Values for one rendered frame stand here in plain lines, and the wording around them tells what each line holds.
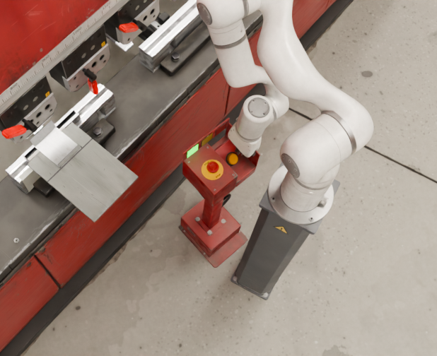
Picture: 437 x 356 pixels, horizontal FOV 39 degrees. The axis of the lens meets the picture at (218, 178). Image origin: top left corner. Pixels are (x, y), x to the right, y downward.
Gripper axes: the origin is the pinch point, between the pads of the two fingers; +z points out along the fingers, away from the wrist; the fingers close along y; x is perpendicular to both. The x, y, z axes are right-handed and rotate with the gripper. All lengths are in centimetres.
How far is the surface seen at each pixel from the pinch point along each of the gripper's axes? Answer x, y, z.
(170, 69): -1.1, -34.4, -3.0
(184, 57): 5.4, -35.0, -3.0
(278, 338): -15, 59, 80
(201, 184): -15.1, -0.2, 9.3
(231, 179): -7.4, 5.2, 6.1
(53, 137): -46, -34, -13
